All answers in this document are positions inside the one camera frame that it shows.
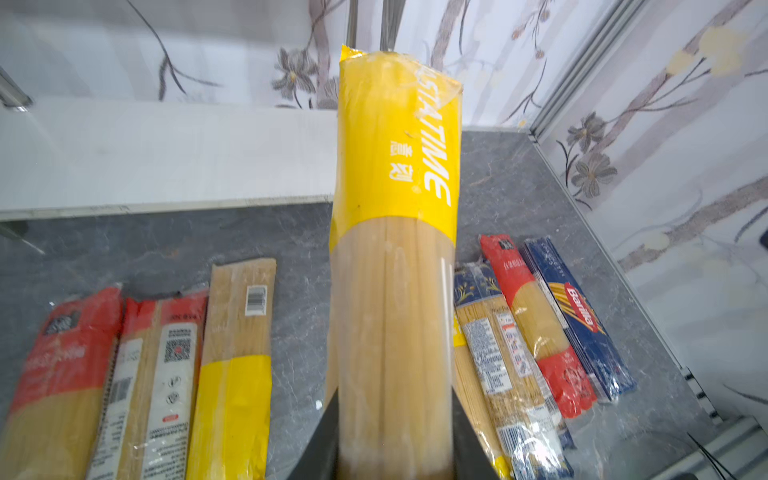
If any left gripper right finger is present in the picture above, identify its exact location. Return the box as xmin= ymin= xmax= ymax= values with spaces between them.
xmin=452 ymin=390 xmax=499 ymax=480

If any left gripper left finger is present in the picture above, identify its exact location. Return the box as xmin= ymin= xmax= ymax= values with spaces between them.
xmin=287 ymin=391 xmax=339 ymax=480

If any yellow band spaghetti bag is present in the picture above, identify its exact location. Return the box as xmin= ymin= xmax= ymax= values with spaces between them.
xmin=186 ymin=258 xmax=277 ymax=479

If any yellow Pastatime spaghetti bag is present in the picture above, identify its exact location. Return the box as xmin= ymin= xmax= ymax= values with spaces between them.
xmin=329 ymin=48 xmax=463 ymax=479

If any white two-tier shelf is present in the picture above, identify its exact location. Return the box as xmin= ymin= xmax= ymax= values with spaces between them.
xmin=0 ymin=0 xmax=409 ymax=256

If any long yellow spaghetti bag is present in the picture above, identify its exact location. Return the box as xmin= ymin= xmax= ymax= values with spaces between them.
xmin=452 ymin=317 xmax=511 ymax=479

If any blue gold spaghetti bag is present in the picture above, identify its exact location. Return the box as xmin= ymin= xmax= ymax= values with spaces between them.
xmin=454 ymin=262 xmax=573 ymax=479

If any red Barilla spaghetti bag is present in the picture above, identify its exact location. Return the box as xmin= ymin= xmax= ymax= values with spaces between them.
xmin=480 ymin=235 xmax=597 ymax=419

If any blue Barilla spaghetti box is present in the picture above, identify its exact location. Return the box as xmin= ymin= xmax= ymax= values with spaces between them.
xmin=522 ymin=237 xmax=637 ymax=403

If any red spaghetti bag white label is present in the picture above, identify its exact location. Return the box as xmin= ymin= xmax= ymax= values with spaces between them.
xmin=87 ymin=290 xmax=208 ymax=479

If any red spaghetti bag far left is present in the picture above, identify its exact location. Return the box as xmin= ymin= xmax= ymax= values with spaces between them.
xmin=1 ymin=286 xmax=123 ymax=479

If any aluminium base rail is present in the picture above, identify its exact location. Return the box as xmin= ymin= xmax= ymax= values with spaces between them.
xmin=651 ymin=368 xmax=767 ymax=479

